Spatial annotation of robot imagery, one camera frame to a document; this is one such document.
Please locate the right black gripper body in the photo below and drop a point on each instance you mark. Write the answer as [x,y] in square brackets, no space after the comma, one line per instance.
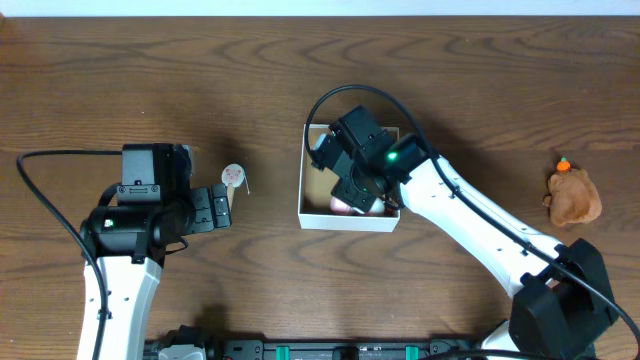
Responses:
[356,191]

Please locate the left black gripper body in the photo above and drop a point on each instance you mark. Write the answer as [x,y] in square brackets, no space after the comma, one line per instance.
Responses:
[220,206]

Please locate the pink duck toy with hat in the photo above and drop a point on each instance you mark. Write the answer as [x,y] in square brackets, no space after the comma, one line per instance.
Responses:
[339,207]

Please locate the brown plush with orange top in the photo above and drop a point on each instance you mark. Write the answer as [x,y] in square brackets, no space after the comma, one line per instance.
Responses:
[572,196]

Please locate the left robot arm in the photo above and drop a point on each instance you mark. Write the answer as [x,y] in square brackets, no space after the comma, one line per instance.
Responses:
[128,235]

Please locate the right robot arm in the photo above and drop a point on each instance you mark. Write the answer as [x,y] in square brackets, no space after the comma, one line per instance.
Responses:
[562,300]

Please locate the white cardboard box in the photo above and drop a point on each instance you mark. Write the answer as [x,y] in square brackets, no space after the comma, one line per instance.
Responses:
[314,198]

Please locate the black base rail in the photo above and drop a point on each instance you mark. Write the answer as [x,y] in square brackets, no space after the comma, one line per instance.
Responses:
[194,343]

